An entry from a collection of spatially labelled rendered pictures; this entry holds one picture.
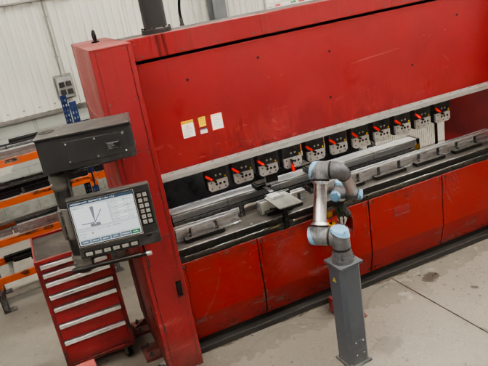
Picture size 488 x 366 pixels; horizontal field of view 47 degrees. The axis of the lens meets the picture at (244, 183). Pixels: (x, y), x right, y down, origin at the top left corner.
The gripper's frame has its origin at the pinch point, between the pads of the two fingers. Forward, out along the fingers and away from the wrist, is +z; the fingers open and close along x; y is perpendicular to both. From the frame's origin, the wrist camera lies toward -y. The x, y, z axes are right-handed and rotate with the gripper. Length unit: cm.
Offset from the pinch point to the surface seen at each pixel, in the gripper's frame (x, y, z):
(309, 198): 8.1, 33.8, -10.3
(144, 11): 103, 54, -166
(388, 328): -8, -41, 71
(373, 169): -51, 33, -18
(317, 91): -8, 38, -92
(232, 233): 80, 20, -11
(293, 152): 18, 34, -51
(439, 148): -118, 33, -17
